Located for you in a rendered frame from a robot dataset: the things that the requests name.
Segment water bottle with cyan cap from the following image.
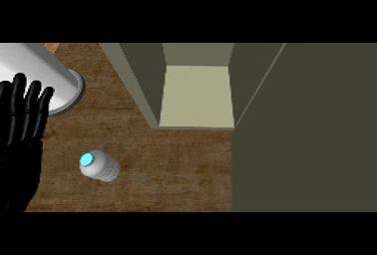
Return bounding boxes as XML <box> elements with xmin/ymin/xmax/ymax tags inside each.
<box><xmin>78</xmin><ymin>148</ymin><xmax>122</xmax><ymax>183</ymax></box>

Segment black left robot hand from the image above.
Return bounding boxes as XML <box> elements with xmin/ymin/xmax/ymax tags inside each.
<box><xmin>0</xmin><ymin>72</ymin><xmax>55</xmax><ymax>213</ymax></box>

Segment olive green open cabinet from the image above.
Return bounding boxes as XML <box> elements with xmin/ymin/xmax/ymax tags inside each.
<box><xmin>97</xmin><ymin>42</ymin><xmax>286</xmax><ymax>130</ymax></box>

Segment white cylindrical appliance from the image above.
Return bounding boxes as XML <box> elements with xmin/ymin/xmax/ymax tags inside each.
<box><xmin>0</xmin><ymin>42</ymin><xmax>87</xmax><ymax>118</ymax></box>

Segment dark olive cabinet door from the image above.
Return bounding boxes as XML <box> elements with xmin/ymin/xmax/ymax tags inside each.
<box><xmin>230</xmin><ymin>42</ymin><xmax>377</xmax><ymax>213</ymax></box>

